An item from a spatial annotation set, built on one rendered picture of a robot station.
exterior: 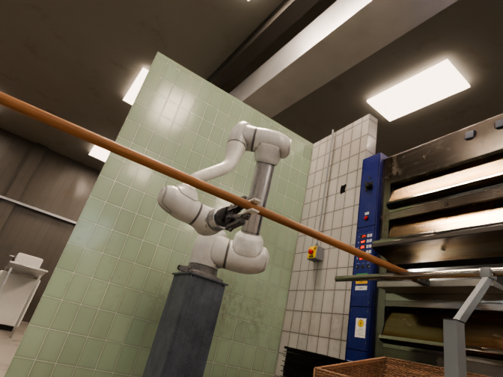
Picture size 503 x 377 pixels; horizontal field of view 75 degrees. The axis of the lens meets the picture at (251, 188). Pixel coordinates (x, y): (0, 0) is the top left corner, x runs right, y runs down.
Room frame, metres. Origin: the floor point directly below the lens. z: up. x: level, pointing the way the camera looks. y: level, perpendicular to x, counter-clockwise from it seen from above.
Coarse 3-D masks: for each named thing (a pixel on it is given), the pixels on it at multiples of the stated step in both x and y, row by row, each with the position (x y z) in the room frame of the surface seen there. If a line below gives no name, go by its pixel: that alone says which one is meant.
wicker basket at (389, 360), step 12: (372, 360) 1.76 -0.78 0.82; (384, 360) 1.79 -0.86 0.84; (396, 360) 1.74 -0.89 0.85; (324, 372) 1.53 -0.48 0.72; (336, 372) 1.65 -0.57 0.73; (348, 372) 1.69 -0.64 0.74; (360, 372) 1.72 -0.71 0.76; (372, 372) 1.76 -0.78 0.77; (384, 372) 1.78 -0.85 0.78; (396, 372) 1.73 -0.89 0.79; (408, 372) 1.68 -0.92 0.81; (420, 372) 1.62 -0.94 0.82; (432, 372) 1.58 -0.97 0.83; (444, 372) 1.54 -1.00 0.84; (468, 372) 1.45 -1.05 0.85
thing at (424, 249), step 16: (400, 240) 1.62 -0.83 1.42; (416, 240) 1.54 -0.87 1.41; (432, 240) 1.47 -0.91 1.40; (448, 240) 1.42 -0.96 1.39; (464, 240) 1.37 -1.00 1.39; (480, 240) 1.32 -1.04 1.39; (496, 240) 1.28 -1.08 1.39; (384, 256) 1.82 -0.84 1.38; (400, 256) 1.74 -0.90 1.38; (416, 256) 1.67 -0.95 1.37; (432, 256) 1.61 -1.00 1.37; (448, 256) 1.54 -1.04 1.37; (464, 256) 1.49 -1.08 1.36; (480, 256) 1.43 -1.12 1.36; (496, 256) 1.38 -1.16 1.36
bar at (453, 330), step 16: (400, 272) 1.37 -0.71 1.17; (416, 272) 1.30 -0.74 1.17; (432, 272) 1.24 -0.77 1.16; (448, 272) 1.18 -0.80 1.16; (464, 272) 1.13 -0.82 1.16; (480, 272) 1.08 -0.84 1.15; (496, 272) 1.04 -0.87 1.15; (480, 288) 1.03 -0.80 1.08; (464, 304) 1.01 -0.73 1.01; (448, 320) 0.97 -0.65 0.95; (464, 320) 0.98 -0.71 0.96; (448, 336) 0.97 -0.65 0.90; (464, 336) 0.97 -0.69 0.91; (448, 352) 0.97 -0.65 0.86; (464, 352) 0.96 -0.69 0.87; (448, 368) 0.97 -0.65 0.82; (464, 368) 0.96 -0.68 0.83
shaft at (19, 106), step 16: (0, 96) 0.69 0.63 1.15; (32, 112) 0.72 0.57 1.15; (48, 112) 0.74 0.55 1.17; (64, 128) 0.76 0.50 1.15; (80, 128) 0.77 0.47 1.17; (96, 144) 0.80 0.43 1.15; (112, 144) 0.81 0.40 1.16; (144, 160) 0.85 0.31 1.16; (176, 176) 0.90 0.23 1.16; (192, 176) 0.93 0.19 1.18; (208, 192) 0.96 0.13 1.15; (224, 192) 0.97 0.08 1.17; (256, 208) 1.03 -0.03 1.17; (288, 224) 1.10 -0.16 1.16; (320, 240) 1.19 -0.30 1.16; (336, 240) 1.21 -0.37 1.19; (368, 256) 1.29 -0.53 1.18
